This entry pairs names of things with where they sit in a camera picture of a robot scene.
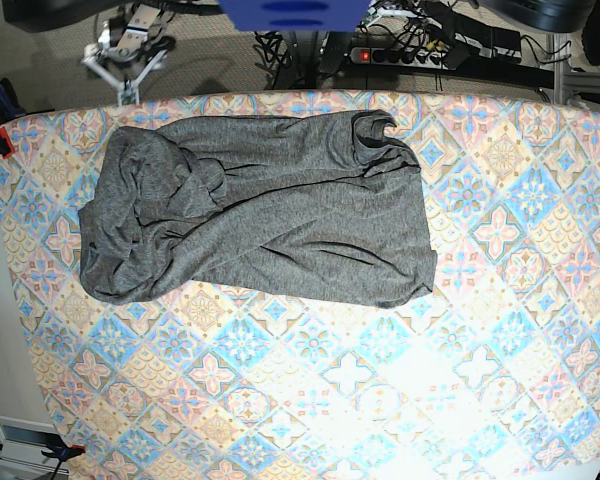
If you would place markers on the patterned tablecloth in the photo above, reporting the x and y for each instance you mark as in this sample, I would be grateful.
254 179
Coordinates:
495 375

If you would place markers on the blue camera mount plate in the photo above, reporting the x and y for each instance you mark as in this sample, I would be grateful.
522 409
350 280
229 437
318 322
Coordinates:
295 15

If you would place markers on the aluminium frame post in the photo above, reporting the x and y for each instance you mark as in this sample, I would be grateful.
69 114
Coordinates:
560 45

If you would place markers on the black clamp lower left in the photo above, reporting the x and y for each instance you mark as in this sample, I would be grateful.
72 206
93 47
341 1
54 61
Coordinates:
55 452

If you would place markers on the grey t-shirt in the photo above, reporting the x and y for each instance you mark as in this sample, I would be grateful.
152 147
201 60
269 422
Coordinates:
327 207

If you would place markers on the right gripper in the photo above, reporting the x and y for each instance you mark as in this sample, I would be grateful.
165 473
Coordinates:
124 69

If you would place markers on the blue handled clamp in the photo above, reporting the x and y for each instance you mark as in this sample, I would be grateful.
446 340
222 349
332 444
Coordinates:
10 107

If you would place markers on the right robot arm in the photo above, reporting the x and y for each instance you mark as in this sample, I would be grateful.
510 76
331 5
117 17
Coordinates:
134 43

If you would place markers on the power strip with red switch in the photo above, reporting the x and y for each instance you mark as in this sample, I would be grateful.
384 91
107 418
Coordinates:
403 57

